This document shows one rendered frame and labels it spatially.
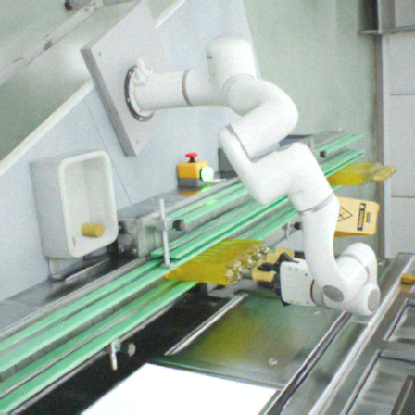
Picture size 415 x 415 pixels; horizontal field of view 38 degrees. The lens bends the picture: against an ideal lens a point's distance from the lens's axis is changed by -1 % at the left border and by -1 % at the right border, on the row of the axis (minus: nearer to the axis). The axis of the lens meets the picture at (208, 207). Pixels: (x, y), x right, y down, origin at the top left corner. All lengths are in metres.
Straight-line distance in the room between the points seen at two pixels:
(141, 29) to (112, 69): 0.19
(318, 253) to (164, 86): 0.63
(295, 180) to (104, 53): 0.63
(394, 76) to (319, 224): 6.14
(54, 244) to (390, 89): 6.21
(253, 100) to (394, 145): 6.13
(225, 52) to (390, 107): 6.01
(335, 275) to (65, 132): 0.71
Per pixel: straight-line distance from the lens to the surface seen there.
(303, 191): 1.19
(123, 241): 1.51
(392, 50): 7.30
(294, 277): 1.40
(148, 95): 1.61
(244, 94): 1.29
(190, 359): 1.37
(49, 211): 1.38
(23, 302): 1.32
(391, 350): 1.46
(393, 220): 7.55
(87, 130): 1.54
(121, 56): 1.62
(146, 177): 1.74
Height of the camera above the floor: 1.75
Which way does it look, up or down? 29 degrees down
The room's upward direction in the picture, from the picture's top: 93 degrees clockwise
